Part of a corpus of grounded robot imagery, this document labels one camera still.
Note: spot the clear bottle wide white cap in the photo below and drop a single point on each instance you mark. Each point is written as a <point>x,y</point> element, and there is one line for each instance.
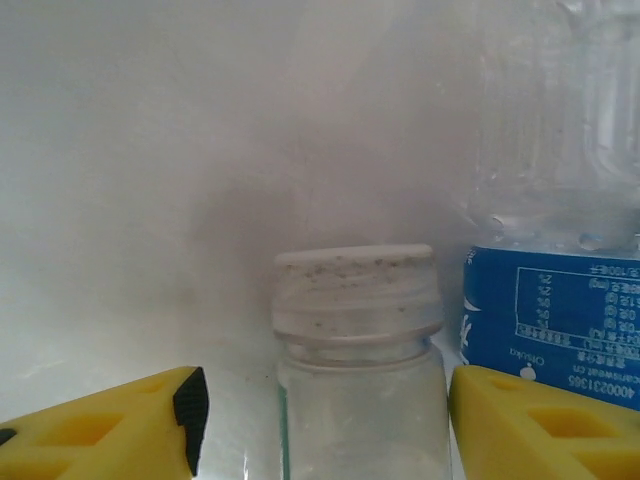
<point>355,300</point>

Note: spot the blue label sports drink bottle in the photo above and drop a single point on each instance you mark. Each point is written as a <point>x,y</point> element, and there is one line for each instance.
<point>550,310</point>

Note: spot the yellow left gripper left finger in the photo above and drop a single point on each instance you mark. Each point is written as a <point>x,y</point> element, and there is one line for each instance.
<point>75,445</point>

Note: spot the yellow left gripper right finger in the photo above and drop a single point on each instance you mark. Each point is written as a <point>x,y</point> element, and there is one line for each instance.
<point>525,440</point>

